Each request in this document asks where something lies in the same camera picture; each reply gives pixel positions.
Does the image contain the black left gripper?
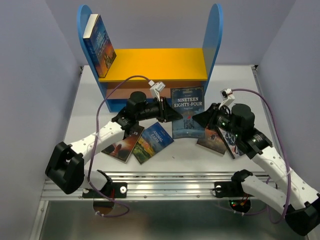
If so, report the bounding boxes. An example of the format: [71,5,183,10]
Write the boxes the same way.
[136,96,182,123]

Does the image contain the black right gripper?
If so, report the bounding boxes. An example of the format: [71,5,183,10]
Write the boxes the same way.
[191,102,242,138]

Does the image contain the Nineteen Eighty-Four book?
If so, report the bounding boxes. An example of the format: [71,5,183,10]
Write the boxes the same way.
[170,86,205,139]

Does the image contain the A Tale of Two Cities book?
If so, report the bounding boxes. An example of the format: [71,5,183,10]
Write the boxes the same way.
[196,128,227,156]

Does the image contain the Little Women book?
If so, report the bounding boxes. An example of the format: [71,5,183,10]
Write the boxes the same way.
[218,128,244,159]

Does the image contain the Jane Eyre book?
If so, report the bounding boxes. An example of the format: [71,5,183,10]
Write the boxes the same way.
[82,14,117,78]

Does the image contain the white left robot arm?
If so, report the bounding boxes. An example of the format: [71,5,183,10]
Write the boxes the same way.
[45,91,183,197]

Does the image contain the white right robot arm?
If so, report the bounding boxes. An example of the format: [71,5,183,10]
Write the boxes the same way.
[192,103,320,236]

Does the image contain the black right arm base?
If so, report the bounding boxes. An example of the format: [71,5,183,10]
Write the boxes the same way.
[211,181,251,214]

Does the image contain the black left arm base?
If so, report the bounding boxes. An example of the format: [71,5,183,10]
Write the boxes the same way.
[82,182,128,210]

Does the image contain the Animal Farm book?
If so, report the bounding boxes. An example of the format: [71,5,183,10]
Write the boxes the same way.
[132,122,174,165]

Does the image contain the blue and yellow bookshelf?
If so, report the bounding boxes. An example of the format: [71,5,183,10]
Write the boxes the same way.
[76,3,224,113]

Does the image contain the Three Days to See book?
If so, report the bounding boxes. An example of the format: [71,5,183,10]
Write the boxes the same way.
[101,125,145,163]

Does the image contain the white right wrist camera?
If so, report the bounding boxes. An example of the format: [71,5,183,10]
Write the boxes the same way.
[218,88,235,109]

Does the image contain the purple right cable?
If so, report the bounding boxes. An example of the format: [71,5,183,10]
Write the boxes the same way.
[214,88,291,224]

